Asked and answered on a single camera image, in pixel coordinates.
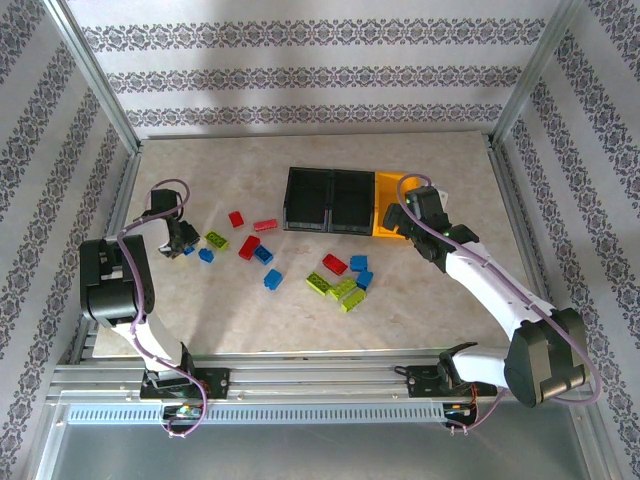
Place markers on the tiny blue lego brick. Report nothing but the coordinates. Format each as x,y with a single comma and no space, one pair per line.
189,250

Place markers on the small red lego brick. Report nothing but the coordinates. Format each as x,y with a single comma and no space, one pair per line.
236,219

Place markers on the long thin red lego brick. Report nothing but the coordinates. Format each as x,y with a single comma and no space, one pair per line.
265,225

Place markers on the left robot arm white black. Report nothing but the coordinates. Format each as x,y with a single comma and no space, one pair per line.
112,295

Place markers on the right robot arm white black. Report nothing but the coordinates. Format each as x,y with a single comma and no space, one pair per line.
500,295

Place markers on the yellow plastic bin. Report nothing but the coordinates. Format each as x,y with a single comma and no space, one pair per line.
386,187

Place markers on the aluminium side rail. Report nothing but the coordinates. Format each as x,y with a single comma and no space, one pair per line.
520,215
117,205

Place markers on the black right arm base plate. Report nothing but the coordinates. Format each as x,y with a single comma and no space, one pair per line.
422,380

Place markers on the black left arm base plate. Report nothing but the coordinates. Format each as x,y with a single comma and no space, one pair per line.
217,382

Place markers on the aluminium front rail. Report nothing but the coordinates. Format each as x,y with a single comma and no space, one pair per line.
310,375

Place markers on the aluminium frame post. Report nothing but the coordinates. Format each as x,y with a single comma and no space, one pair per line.
535,70
90,75

